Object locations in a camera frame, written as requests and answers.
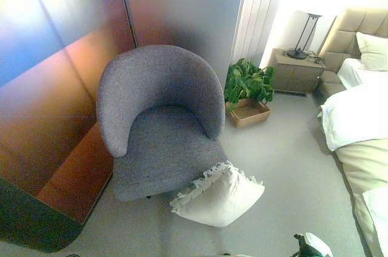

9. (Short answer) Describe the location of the white fringed throw pillow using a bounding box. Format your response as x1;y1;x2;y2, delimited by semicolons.
169;161;266;228

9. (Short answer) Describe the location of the black stem table lamp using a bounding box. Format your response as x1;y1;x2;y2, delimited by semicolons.
286;0;334;60

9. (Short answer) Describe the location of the green leafy potted plant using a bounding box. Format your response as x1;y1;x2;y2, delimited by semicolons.
224;58;277;112

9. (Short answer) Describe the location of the white duvet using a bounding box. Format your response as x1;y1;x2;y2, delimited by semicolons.
316;58;388;152

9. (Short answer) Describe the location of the white pleated curtain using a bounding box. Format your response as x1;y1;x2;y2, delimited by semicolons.
232;0;281;67

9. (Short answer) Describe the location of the beige two-drawer nightstand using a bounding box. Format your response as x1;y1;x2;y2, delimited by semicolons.
270;48;327;94

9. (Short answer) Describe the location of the white bed throw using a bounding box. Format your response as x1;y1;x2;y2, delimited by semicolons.
362;187;388;257

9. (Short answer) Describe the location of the glossy brown rounded cabinet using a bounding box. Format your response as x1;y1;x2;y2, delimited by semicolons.
0;117;115;253

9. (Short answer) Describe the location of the beige tufted bed headboard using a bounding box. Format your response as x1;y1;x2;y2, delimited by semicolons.
318;7;388;73

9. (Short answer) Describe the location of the beige bed cover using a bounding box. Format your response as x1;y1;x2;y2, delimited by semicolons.
333;138;388;257

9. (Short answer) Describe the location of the grey fabric tub armchair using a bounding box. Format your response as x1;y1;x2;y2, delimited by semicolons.
96;44;229;202

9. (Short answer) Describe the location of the white bed pillow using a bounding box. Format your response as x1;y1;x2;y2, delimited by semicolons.
355;32;388;72

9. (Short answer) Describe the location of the square wooden basket tray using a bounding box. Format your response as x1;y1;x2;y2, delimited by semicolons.
226;98;272;129

